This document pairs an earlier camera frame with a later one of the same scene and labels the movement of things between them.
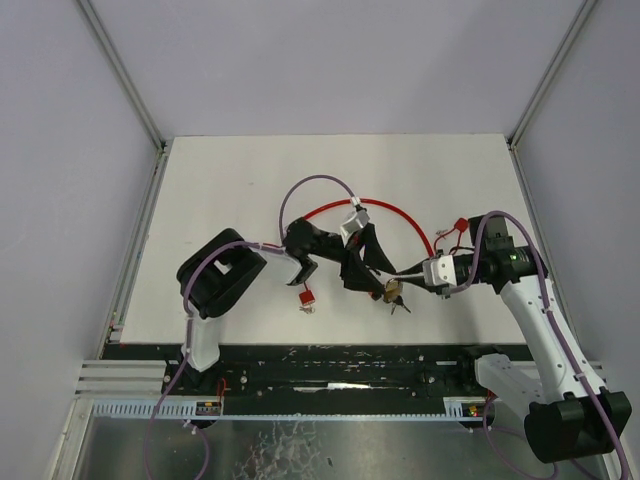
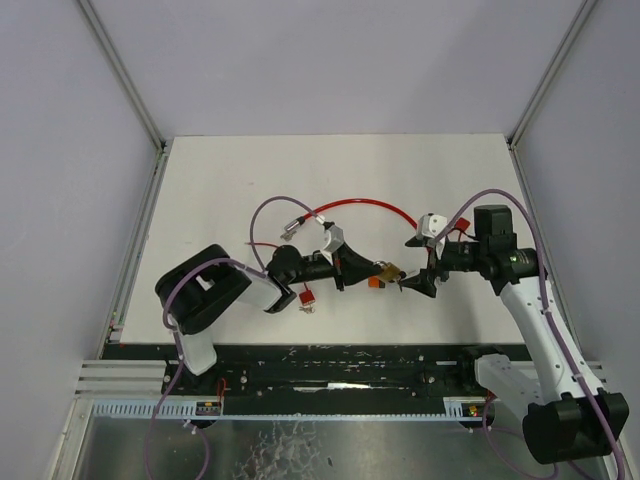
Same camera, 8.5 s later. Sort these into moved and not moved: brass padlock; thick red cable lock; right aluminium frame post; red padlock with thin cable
Moved: brass padlock
Not moved: thick red cable lock; red padlock with thin cable; right aluminium frame post
